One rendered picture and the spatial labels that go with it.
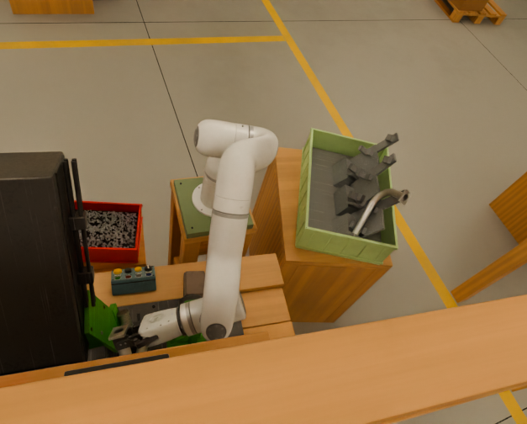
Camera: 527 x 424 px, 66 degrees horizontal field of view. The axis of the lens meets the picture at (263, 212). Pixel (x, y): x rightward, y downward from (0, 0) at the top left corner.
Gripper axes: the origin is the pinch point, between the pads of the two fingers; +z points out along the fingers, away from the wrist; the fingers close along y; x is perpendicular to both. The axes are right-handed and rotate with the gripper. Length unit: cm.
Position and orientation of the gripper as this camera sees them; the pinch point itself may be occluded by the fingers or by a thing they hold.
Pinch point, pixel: (123, 338)
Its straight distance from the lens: 114.1
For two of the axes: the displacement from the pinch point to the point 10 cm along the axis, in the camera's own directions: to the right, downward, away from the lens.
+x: 2.7, 9.4, 2.3
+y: 1.1, 2.1, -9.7
